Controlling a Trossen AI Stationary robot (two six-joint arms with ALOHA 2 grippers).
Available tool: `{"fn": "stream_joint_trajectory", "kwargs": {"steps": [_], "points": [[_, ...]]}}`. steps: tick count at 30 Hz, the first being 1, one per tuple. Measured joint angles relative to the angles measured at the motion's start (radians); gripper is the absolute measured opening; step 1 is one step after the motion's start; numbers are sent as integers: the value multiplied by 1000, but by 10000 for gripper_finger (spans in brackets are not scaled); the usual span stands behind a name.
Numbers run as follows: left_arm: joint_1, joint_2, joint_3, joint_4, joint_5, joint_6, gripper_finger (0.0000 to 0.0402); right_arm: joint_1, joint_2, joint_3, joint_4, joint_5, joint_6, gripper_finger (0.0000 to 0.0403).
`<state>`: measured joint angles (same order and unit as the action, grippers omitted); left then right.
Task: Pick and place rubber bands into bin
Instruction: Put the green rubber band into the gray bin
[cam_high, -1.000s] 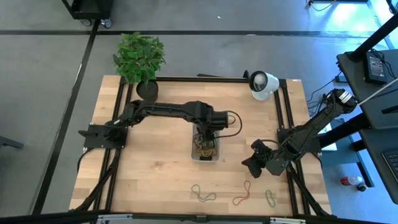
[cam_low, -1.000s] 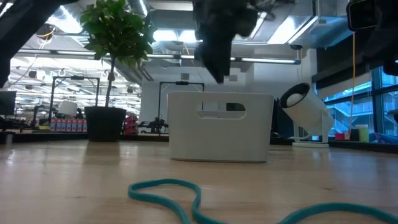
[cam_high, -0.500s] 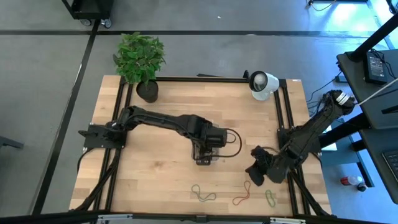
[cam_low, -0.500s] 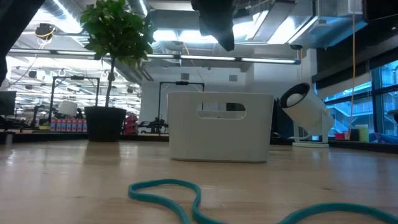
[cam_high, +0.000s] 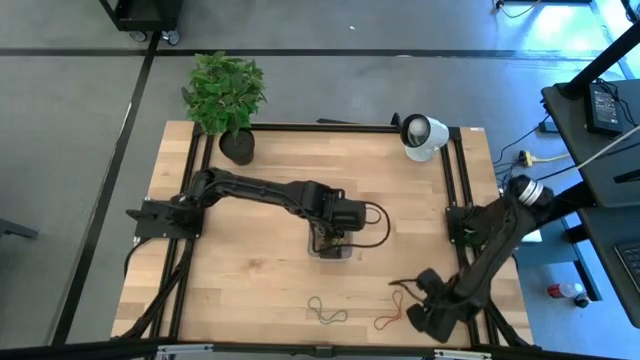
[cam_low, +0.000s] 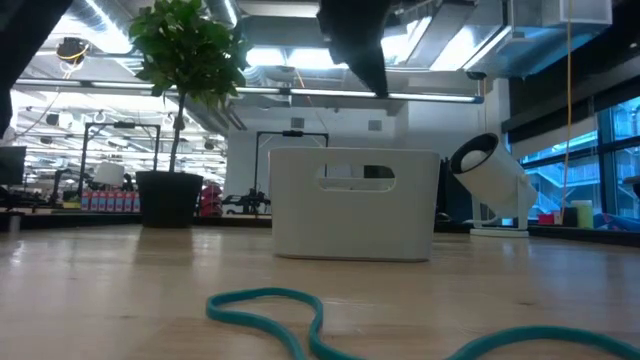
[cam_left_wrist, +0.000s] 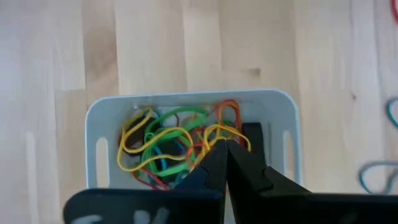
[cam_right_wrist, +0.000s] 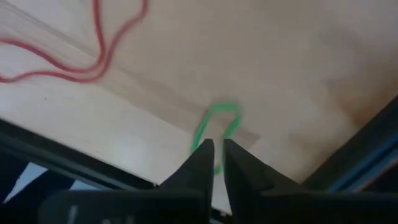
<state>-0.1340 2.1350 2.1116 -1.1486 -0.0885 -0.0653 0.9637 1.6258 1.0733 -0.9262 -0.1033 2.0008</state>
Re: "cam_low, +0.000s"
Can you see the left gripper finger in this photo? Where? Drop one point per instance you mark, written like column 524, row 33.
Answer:
column 377, row 60
column 357, row 62

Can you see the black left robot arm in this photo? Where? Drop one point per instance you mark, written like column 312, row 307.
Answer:
column 25, row 50

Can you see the black background robot arm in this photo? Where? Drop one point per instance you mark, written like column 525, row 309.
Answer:
column 247, row 202

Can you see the white plastic bin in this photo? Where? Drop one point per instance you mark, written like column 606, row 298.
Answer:
column 300, row 225

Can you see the teal rubber band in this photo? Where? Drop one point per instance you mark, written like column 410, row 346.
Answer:
column 270, row 291

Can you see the long ceiling light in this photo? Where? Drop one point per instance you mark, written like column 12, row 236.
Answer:
column 325, row 93

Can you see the green artificial plant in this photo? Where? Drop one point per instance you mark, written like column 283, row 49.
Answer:
column 190, row 50

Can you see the white cylinder spot lamp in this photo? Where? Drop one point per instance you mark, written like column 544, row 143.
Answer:
column 500, row 180

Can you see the red container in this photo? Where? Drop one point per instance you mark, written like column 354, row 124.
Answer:
column 546, row 219

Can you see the black plant pot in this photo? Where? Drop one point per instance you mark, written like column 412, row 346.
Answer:
column 170, row 200

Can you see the pale green cup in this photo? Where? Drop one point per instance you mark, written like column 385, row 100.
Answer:
column 582, row 215

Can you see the white lamp shade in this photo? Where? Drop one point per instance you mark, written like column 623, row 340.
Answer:
column 110, row 175

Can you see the red product boxes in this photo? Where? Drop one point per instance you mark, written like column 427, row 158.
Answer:
column 110, row 201

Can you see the black monitor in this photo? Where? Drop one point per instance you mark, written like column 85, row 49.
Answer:
column 12, row 165

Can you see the dark security camera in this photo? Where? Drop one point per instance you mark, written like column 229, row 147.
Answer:
column 477, row 75

